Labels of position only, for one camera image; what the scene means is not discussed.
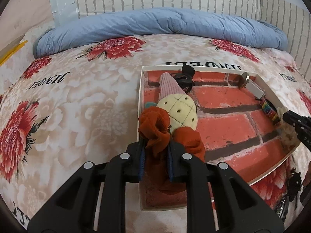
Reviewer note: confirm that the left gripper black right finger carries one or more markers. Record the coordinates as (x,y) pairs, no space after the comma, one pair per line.
(218,199)

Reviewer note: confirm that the cream pineapple plush hair clip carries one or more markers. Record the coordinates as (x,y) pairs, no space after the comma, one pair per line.
(180,107)

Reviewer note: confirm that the orange fabric scrunchie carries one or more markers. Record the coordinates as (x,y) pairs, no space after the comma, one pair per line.
(154,127)

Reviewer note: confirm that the clear plastic wall sheet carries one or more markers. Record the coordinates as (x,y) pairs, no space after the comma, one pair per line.
(64,11)

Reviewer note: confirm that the black claw hair clip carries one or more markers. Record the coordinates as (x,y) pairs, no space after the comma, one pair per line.
(185,78)

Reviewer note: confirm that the white strap wrist watch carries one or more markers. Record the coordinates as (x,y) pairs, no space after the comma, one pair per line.
(244,81)

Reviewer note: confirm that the brick pattern jewelry tray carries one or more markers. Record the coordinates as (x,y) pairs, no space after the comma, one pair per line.
(236,128)

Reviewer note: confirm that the floral red beige blanket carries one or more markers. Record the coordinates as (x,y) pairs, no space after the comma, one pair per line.
(83,104)

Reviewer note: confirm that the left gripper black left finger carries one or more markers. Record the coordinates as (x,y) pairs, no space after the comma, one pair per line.
(93,192)

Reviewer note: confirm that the blue rolled duvet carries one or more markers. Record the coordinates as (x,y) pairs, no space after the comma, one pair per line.
(161,20)

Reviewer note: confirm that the colourful beaded black hair clip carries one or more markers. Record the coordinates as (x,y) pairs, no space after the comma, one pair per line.
(275,114)

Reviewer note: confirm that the yellow sheet edge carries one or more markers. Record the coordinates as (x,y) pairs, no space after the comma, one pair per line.
(11,52)

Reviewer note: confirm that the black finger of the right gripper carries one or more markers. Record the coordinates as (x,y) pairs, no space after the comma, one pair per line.
(301,125)

